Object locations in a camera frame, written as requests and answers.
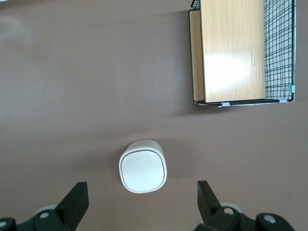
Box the light wooden shelf board unit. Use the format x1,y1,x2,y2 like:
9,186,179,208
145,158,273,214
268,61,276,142
189,0,267,104

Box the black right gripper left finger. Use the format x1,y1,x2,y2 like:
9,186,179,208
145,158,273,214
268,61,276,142
0,181,90,231

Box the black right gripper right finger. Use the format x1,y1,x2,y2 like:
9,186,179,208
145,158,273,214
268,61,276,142
194,180,296,231

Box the white push-lid trash can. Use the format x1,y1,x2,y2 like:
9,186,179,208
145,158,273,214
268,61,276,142
118,139,168,194

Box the black wire mesh rack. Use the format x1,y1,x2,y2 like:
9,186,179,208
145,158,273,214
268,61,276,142
187,0,296,108

